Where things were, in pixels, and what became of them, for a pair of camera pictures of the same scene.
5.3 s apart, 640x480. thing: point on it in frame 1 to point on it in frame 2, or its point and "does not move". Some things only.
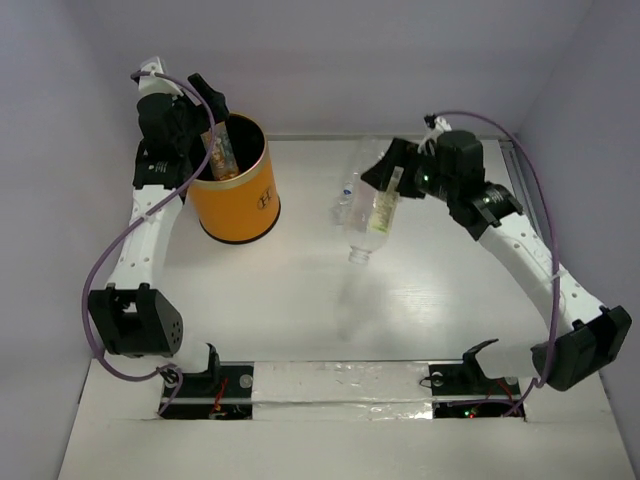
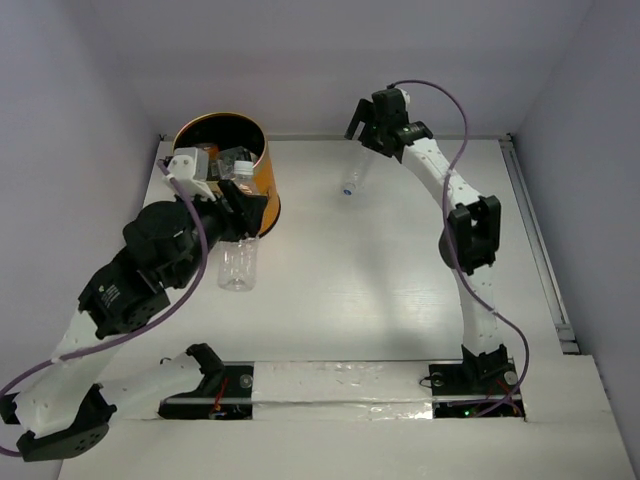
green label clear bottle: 373,215 to 243,176
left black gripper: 198,107 to 239,209
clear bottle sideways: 338,214 to 238,264
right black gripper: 400,153 to 364,113
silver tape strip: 342,391 does not move
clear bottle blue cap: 367,152 does not move
